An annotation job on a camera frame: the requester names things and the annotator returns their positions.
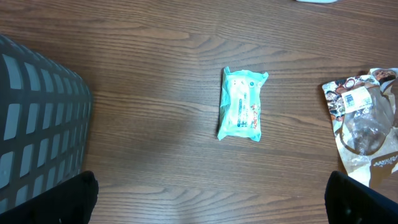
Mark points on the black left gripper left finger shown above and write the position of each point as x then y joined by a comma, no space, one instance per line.
71,202

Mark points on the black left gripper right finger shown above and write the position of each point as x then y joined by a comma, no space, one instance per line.
347,201

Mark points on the brown white snack pouch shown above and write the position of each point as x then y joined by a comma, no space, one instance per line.
363,116

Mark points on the teal long snack packet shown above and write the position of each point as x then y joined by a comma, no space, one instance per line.
240,104

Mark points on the white barcode scanner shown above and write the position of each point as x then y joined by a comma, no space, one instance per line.
318,1

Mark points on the grey plastic mesh basket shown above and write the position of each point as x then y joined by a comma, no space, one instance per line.
45,119

